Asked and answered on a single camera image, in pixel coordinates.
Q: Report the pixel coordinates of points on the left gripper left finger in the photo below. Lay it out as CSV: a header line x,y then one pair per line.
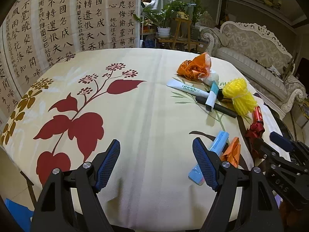
x,y
54,210

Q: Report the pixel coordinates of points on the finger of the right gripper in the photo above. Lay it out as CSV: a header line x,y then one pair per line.
x,y
282,142
265,149

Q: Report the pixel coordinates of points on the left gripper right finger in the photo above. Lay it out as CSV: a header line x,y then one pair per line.
x,y
243,202

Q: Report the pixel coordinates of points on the red wrapper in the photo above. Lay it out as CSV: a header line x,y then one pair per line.
x,y
254,132

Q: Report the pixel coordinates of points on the small orange paper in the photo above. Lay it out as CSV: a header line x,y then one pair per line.
x,y
232,153

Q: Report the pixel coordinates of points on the yellow foam net bundle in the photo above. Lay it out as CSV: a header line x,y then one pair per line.
x,y
242,99

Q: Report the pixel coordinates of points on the black foam tube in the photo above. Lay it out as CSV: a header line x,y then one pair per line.
x,y
217,107
222,98

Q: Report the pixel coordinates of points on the blue toothpaste tube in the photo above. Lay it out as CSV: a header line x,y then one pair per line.
x,y
208,160

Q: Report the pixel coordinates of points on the white paper ball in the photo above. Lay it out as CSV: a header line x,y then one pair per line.
x,y
211,78

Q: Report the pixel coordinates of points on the large orange plastic bag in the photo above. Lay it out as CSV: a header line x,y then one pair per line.
x,y
197,68

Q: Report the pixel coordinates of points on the white green toothpaste tube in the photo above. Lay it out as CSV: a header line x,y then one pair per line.
x,y
187,88

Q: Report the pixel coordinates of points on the red bottle black cap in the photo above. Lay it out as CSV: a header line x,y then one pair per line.
x,y
257,115

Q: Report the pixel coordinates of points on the small white blue tube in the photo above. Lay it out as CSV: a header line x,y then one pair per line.
x,y
211,99

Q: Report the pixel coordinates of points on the ornate white grey sofa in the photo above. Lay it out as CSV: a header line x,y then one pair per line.
x,y
261,58

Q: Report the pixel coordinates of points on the floral cream tablecloth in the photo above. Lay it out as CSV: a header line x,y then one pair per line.
x,y
73,111

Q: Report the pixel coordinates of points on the wooden plant stand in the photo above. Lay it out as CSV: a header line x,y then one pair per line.
x,y
179,37

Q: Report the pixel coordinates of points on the tall green potted plant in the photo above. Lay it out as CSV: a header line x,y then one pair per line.
x,y
198,10

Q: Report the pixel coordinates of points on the metal shelf rack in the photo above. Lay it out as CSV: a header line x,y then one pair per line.
x,y
147,30

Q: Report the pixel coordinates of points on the plant in white pot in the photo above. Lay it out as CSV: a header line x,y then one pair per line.
x,y
162,18

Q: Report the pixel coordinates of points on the calligraphy wall hanging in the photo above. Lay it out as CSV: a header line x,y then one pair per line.
x,y
36,34

